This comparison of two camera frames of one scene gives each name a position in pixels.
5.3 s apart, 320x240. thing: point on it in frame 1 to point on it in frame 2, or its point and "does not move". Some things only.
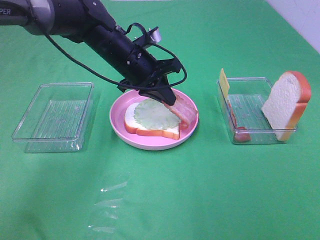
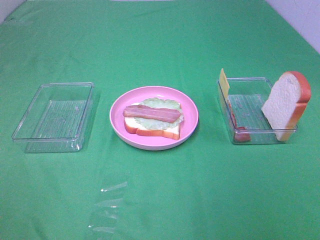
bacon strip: [184, 110] to [164, 114]
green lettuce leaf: [156, 114] does not move
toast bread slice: [133, 127] does not move
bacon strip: [241, 134] does not move
